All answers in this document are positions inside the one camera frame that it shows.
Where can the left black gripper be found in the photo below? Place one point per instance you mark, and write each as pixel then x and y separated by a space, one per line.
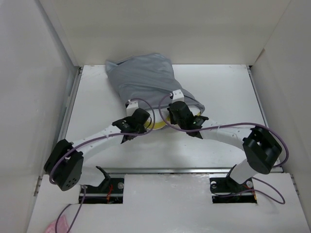
pixel 142 130

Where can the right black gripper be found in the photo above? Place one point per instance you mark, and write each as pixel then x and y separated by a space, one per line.
pixel 172 119

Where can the grey pillowcase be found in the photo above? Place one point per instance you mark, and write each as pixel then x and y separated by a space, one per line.
pixel 149 77

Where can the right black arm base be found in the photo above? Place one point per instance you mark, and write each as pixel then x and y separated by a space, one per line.
pixel 225 190

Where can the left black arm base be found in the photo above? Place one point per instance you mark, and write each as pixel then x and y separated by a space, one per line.
pixel 100 187

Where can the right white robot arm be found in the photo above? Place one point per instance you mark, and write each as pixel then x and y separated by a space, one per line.
pixel 260 147

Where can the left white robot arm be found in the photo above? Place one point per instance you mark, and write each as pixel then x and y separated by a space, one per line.
pixel 65 163

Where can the pink cloth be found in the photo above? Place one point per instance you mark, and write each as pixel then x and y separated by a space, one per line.
pixel 58 226

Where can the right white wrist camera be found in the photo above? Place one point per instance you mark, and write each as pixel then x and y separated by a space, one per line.
pixel 176 96

